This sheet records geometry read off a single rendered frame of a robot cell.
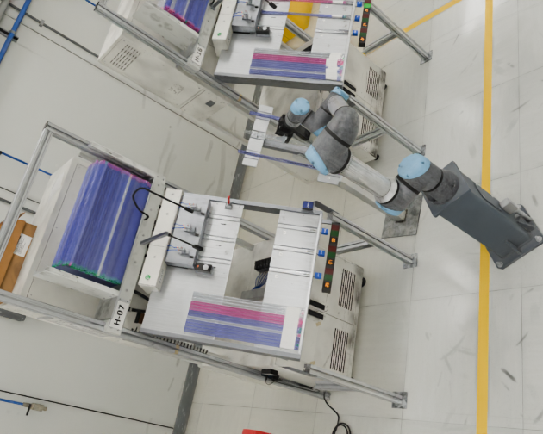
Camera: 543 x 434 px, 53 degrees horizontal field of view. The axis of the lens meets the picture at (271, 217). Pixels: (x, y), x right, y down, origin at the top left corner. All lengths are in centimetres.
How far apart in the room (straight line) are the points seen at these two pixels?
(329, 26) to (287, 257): 142
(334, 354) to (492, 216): 109
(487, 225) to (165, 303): 146
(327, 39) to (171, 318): 175
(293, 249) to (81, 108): 235
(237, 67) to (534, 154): 161
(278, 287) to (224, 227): 39
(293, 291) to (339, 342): 64
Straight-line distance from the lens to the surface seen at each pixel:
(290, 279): 245
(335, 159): 197
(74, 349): 394
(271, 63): 309
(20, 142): 408
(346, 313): 304
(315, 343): 285
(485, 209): 244
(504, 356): 262
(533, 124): 305
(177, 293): 249
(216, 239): 255
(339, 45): 316
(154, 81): 330
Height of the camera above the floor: 224
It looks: 32 degrees down
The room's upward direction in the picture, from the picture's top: 62 degrees counter-clockwise
